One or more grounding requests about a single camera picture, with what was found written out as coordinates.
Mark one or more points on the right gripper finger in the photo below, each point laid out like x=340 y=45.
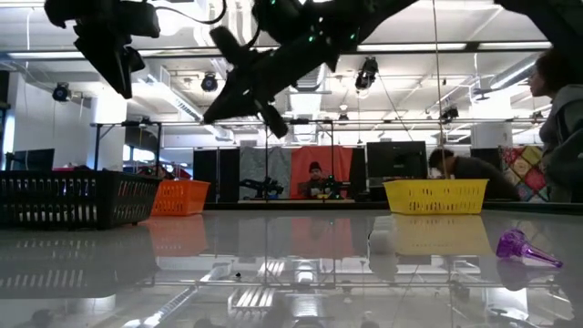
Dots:
x=239 y=108
x=230 y=95

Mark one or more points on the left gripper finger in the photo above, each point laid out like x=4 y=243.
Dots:
x=102 y=59
x=125 y=64

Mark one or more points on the orange slotted plastic basket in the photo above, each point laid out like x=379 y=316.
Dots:
x=182 y=183

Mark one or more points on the purple witch hat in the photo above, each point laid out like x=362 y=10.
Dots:
x=512 y=243

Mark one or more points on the background black robot arm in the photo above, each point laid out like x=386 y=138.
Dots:
x=334 y=187
x=262 y=187

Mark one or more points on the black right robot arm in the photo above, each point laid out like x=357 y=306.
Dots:
x=378 y=9

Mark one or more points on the grey cloth backdrop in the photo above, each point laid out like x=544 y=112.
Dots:
x=255 y=159

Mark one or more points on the long ceiling light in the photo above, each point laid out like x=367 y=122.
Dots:
x=32 y=55
x=514 y=45
x=410 y=47

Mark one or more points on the black partition panel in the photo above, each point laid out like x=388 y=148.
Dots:
x=214 y=177

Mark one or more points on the person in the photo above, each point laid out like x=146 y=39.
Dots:
x=565 y=136
x=314 y=167
x=473 y=168

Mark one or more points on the orange cloth backdrop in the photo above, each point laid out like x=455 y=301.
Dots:
x=339 y=157

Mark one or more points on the background wooden workbench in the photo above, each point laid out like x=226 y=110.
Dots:
x=296 y=201

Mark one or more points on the black slotted plastic basket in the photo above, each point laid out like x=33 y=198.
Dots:
x=68 y=174

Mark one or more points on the dark monitor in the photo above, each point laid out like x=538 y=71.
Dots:
x=32 y=159

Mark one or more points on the yellow slotted plastic basket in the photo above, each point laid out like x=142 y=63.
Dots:
x=432 y=183

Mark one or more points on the colourful patchwork quilt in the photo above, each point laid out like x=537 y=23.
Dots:
x=528 y=177

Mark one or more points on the black ceiling-hung camera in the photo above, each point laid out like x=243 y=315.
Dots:
x=366 y=73
x=209 y=83
x=61 y=92
x=450 y=114

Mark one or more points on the ribbed ventilation duct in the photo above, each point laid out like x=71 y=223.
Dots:
x=314 y=82

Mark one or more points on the black metal frame stand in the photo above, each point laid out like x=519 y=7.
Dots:
x=127 y=124

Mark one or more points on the black aluminium table frame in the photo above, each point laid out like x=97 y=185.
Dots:
x=273 y=206

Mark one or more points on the silver round air duct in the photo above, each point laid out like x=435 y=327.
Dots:
x=510 y=75

